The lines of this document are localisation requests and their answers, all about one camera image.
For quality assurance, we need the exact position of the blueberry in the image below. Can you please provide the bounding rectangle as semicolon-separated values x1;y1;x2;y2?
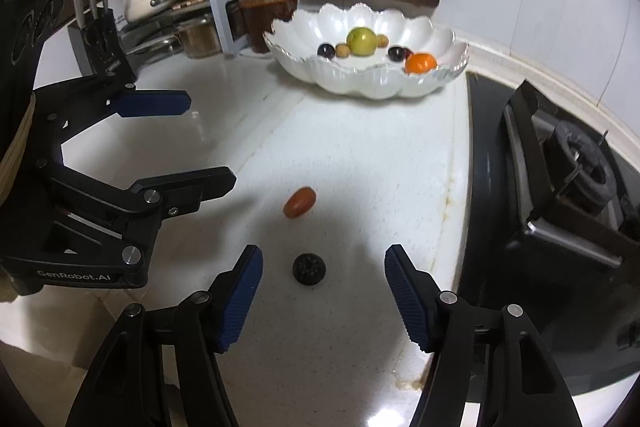
292;253;326;286

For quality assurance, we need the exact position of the orange tangerine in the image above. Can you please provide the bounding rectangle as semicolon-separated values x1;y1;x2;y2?
404;53;438;75

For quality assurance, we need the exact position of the yellow longan in bowl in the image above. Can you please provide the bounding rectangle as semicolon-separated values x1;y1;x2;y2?
376;34;388;48

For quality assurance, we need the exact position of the red cherry tomato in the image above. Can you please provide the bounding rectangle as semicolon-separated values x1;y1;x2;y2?
283;186;317;219

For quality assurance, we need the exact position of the black gas stove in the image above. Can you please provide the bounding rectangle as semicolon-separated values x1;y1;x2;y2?
458;72;639;395

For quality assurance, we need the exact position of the green apple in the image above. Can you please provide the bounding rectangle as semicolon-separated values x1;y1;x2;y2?
346;27;378;57

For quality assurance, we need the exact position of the yellow longan fruit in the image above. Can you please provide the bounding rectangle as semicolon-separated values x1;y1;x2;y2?
335;43;350;58

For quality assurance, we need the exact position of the dark grape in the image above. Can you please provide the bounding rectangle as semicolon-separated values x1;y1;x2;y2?
387;46;407;63
317;42;336;60

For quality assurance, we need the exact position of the white scalloped fruit bowl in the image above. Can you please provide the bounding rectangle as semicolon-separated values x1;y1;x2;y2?
264;3;469;101

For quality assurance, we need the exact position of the glass jar green lid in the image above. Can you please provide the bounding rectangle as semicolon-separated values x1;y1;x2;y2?
239;0;298;54

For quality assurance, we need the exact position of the black knife block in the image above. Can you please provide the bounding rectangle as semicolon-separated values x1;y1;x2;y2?
68;0;137;86

